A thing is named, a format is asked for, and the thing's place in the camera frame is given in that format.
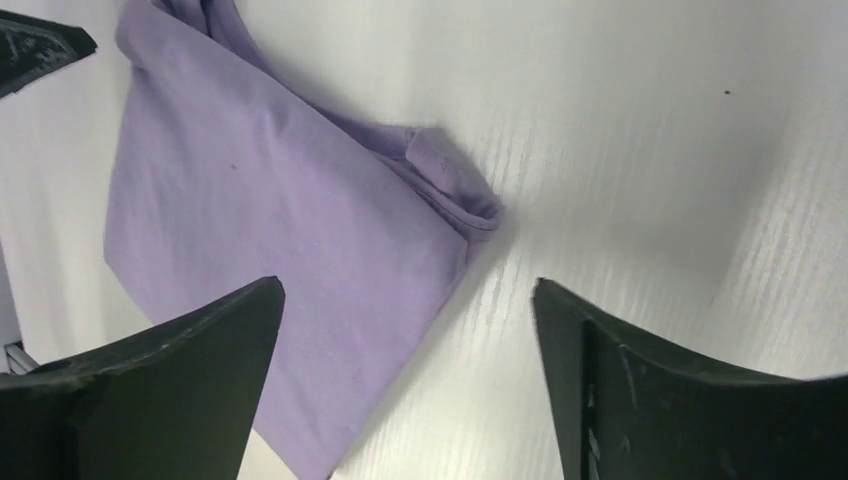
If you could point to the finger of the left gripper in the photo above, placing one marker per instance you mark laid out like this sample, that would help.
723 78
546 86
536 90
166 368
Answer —
32 48

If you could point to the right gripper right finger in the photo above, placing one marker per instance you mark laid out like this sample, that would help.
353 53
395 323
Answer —
628 404

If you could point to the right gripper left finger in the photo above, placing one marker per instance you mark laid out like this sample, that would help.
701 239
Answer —
175 401

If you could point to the purple t shirt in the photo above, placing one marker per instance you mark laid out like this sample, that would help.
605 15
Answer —
223 175

